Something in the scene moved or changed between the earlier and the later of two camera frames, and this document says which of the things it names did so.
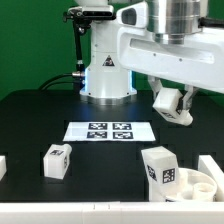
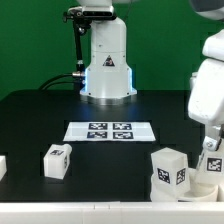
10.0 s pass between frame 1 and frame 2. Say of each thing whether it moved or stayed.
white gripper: moved
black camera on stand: stayed
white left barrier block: stayed
